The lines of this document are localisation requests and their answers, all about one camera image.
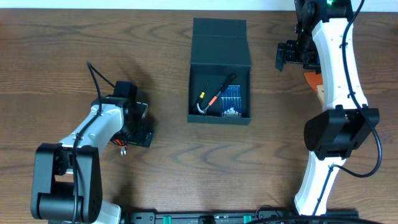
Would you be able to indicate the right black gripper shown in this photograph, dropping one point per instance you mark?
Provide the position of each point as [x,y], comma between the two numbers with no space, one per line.
[286,53]

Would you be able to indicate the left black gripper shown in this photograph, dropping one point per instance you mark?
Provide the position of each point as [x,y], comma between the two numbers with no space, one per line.
[142,137]

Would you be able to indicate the orange handled pliers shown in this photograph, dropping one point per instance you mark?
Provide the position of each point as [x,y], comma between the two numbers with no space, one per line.
[122,145]

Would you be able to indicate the orange scraper wooden handle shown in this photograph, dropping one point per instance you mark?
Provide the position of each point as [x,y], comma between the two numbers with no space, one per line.
[315,81]

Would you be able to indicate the small claw hammer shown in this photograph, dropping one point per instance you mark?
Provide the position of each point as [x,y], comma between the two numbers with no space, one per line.
[223,87]

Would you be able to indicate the dark green box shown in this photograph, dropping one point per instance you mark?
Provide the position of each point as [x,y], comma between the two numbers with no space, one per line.
[219,48]

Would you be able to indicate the blue precision screwdriver set case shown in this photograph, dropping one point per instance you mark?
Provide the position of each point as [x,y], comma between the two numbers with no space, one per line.
[231,102]

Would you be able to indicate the black yellow screwdriver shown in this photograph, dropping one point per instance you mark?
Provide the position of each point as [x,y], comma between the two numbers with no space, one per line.
[201,96]

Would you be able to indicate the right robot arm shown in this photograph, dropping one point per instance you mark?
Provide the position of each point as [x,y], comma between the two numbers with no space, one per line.
[325,45]

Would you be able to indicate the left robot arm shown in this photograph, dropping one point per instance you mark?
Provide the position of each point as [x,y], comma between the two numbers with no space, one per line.
[67,186]

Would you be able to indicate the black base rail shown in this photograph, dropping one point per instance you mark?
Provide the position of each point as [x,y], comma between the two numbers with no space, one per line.
[201,218]

